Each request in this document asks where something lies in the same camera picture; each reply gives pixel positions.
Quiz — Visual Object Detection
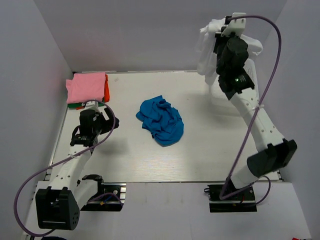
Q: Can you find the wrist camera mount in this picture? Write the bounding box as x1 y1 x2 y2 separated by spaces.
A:
221 12 246 38
79 100 106 121

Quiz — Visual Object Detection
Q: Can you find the green folded t-shirt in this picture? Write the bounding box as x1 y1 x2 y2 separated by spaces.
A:
67 100 105 110

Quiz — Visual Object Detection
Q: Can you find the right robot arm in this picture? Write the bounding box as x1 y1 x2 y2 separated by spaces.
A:
213 33 298 200

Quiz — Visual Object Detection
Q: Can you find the white t-shirt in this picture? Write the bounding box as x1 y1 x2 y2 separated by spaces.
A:
196 18 263 86

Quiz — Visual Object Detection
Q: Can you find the pink folded t-shirt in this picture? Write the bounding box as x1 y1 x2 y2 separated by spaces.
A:
65 72 106 104

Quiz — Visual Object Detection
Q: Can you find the white plastic basket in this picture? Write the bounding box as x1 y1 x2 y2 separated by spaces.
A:
206 58 259 117

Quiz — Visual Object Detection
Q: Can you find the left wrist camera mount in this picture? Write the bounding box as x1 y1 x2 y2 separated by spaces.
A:
79 100 106 121

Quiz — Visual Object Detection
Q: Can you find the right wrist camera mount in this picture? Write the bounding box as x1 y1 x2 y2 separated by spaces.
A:
221 12 246 38

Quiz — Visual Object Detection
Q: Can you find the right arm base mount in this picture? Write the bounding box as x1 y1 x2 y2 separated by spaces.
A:
203 183 257 213

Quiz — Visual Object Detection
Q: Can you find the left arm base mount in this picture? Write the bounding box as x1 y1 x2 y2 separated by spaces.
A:
81 182 127 212

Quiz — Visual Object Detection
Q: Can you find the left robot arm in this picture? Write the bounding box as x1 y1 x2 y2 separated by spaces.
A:
35 108 119 230

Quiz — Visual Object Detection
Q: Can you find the orange folded t-shirt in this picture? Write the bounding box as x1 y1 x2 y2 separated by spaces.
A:
74 74 111 111

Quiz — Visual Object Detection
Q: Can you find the blue t-shirt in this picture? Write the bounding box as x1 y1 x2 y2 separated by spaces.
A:
136 95 184 147

